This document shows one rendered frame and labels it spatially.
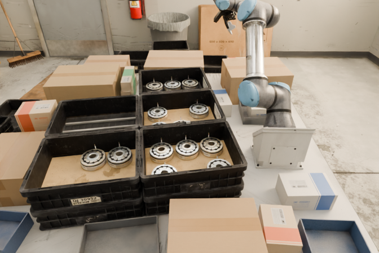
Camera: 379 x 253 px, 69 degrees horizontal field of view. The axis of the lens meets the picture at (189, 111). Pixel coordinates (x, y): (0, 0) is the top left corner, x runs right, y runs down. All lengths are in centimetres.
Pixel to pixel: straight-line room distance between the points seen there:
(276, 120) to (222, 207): 52
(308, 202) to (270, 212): 19
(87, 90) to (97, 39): 278
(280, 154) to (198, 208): 52
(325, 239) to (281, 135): 43
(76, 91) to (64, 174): 65
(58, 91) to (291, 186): 135
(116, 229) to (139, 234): 9
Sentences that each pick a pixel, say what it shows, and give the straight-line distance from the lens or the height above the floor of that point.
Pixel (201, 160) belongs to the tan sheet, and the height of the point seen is 83.
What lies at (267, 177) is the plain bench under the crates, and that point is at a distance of 135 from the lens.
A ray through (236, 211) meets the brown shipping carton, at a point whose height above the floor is 86.
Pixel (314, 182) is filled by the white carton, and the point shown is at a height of 79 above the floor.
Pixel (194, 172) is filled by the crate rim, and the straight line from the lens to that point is 101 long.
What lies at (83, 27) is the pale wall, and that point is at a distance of 448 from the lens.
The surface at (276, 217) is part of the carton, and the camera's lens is 113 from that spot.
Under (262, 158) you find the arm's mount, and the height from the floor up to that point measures 76.
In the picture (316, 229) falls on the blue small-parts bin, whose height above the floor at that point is 71.
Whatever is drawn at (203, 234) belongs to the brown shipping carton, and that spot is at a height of 86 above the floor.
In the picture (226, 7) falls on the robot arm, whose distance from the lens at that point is 179.
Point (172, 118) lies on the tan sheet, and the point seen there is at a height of 83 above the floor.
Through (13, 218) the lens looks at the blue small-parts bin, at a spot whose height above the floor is 72.
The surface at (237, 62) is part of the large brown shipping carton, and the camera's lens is 193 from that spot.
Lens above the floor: 166
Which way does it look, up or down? 34 degrees down
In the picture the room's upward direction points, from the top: straight up
